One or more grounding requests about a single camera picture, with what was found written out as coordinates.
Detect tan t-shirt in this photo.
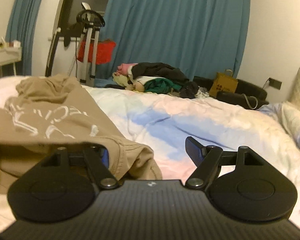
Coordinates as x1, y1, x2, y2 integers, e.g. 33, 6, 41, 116
0, 74, 162, 194

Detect pile of mixed clothes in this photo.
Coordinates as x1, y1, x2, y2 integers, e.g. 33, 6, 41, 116
113, 62, 210, 99

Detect pastel pillow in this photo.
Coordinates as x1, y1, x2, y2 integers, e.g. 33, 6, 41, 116
258, 102, 300, 149

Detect black sofa chair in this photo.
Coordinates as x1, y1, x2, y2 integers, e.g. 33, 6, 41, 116
193, 75, 270, 110

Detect pastel bed duvet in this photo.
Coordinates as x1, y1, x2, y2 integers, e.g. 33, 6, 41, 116
0, 76, 300, 233

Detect brown paper bag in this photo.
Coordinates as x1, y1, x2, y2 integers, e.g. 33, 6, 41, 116
209, 69, 238, 98

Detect white vanity desk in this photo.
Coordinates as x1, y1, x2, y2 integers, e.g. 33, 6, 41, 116
0, 47, 22, 76

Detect red cloth on stand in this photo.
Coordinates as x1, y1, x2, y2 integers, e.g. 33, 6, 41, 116
77, 39, 116, 65

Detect cosmetic bottles on desk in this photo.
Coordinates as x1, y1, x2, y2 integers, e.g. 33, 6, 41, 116
0, 37, 21, 49

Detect blue curtain right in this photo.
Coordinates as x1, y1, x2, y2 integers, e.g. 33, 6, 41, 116
96, 0, 250, 78

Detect blue curtain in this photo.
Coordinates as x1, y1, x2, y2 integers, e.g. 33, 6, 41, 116
96, 0, 250, 78
6, 0, 42, 75

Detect blue curtain left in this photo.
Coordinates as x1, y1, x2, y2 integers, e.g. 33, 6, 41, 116
6, 0, 42, 75

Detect garment steamer stand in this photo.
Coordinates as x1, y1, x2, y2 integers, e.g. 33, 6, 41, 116
67, 2, 106, 87

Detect white charging cable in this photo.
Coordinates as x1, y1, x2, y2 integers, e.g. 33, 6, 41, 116
241, 93, 260, 110

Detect black wall socket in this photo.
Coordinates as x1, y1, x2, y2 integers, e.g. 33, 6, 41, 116
268, 77, 282, 90

